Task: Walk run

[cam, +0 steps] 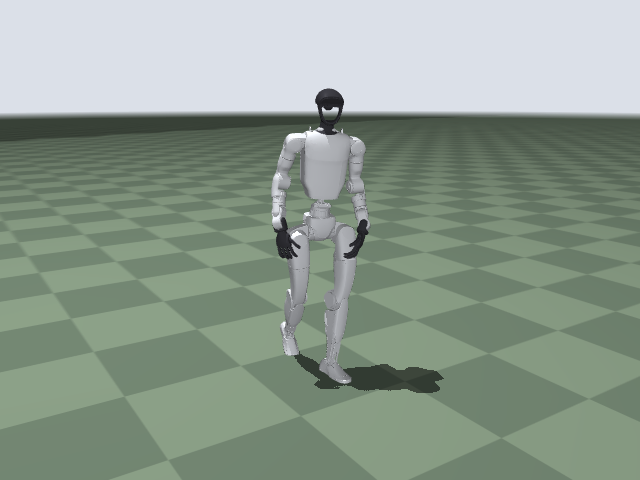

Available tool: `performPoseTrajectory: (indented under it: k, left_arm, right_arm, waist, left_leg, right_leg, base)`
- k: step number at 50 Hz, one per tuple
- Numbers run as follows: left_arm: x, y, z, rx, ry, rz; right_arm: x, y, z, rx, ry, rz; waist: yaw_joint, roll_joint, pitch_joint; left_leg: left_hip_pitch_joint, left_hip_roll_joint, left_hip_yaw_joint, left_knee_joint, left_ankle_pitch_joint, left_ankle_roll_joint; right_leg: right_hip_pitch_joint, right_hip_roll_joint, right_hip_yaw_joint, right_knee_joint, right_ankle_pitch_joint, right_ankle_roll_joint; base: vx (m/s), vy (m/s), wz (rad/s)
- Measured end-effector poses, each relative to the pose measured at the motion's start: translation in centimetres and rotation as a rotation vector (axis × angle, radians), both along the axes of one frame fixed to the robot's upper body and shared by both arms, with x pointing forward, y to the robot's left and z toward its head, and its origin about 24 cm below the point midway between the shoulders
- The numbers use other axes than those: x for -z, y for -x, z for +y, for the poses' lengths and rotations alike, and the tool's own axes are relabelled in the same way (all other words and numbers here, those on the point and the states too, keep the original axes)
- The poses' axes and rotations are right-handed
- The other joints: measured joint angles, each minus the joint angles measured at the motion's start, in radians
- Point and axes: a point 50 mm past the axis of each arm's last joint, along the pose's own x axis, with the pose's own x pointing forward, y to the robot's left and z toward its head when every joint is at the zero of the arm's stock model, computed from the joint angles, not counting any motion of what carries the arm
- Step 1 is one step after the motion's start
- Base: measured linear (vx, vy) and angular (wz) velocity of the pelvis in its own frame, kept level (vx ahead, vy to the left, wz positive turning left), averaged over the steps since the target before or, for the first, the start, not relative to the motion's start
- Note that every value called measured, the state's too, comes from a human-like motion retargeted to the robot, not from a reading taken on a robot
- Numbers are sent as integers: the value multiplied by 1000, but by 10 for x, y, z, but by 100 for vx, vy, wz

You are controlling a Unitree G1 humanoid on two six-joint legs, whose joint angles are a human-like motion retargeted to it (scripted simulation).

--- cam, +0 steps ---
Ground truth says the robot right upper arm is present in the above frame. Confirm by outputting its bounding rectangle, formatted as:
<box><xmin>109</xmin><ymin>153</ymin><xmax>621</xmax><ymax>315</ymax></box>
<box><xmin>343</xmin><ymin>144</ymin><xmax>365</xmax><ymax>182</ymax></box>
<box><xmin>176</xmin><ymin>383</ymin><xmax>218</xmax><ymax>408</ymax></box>
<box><xmin>275</xmin><ymin>133</ymin><xmax>306</xmax><ymax>190</ymax></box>

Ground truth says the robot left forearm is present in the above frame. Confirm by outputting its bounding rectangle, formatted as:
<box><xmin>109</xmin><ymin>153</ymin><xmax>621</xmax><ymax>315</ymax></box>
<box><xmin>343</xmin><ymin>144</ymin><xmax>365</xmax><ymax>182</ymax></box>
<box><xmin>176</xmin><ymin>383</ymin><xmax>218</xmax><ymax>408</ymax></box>
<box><xmin>351</xmin><ymin>180</ymin><xmax>371</xmax><ymax>231</ymax></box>

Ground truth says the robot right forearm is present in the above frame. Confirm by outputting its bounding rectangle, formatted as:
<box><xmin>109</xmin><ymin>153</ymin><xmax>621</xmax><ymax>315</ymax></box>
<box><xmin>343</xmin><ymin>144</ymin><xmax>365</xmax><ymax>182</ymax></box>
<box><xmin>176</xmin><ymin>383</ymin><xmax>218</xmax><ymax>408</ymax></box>
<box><xmin>271</xmin><ymin>174</ymin><xmax>286</xmax><ymax>230</ymax></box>

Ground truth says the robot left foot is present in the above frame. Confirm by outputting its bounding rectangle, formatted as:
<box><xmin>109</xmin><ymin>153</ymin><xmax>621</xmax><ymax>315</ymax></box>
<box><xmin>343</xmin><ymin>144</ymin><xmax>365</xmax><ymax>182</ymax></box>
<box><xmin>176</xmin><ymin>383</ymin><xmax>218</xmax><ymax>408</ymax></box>
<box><xmin>319</xmin><ymin>358</ymin><xmax>352</xmax><ymax>384</ymax></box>

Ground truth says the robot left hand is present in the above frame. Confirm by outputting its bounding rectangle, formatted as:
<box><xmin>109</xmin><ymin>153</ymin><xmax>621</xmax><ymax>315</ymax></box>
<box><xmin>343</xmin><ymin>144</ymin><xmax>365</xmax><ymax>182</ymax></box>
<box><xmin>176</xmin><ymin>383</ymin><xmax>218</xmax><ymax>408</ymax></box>
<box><xmin>343</xmin><ymin>219</ymin><xmax>369</xmax><ymax>259</ymax></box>

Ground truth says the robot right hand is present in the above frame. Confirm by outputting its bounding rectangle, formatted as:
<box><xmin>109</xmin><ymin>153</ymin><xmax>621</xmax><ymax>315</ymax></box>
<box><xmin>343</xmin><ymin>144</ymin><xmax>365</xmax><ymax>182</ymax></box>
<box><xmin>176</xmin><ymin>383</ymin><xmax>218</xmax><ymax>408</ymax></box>
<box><xmin>274</xmin><ymin>217</ymin><xmax>301</xmax><ymax>259</ymax></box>

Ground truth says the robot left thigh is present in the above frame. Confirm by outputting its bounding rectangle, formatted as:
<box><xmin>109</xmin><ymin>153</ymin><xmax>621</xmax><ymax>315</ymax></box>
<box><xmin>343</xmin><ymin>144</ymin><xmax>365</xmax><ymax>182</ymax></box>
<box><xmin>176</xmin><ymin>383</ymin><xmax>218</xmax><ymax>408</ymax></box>
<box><xmin>324</xmin><ymin>222</ymin><xmax>357</xmax><ymax>310</ymax></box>

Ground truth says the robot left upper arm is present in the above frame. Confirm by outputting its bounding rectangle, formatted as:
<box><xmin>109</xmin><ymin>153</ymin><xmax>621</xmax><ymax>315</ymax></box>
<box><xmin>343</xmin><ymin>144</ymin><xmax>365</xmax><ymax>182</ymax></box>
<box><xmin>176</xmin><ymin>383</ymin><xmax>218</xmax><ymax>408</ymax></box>
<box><xmin>346</xmin><ymin>136</ymin><xmax>366</xmax><ymax>194</ymax></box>

